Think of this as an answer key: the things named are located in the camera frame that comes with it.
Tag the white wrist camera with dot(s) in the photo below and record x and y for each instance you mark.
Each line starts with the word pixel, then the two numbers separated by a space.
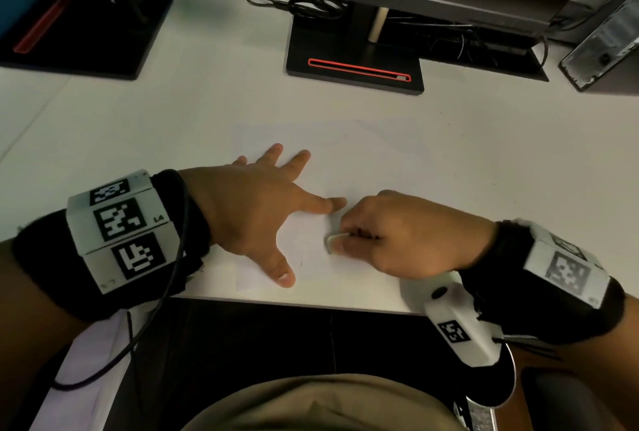
pixel 479 351

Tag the person's right hand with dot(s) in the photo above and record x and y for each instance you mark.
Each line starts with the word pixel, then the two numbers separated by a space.
pixel 419 236

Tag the person's left forearm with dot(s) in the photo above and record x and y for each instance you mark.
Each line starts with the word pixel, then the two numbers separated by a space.
pixel 30 326

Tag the white paper sheet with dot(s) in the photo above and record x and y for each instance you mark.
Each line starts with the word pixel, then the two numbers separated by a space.
pixel 374 156

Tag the white single-marker block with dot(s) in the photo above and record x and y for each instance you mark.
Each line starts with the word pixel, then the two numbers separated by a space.
pixel 536 258

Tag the round metal bin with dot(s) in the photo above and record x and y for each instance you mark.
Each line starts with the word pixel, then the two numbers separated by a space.
pixel 491 381

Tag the black flat stand base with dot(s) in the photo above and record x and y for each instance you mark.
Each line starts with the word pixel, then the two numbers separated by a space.
pixel 100 41

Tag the white three-marker block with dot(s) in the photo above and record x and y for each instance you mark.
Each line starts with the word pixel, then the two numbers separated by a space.
pixel 82 226

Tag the black monitor stand red slot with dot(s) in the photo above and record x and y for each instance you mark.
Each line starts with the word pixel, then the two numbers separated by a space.
pixel 334 46

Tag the black desktop computer tower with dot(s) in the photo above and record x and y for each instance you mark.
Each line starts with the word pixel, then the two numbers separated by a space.
pixel 604 51

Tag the person's left hand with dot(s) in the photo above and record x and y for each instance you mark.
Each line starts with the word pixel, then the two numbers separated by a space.
pixel 244 206

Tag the person's khaki clothing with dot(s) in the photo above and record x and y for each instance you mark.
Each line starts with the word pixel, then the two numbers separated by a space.
pixel 324 405

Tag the white eraser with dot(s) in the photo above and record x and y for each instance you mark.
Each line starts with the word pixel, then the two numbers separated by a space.
pixel 333 241

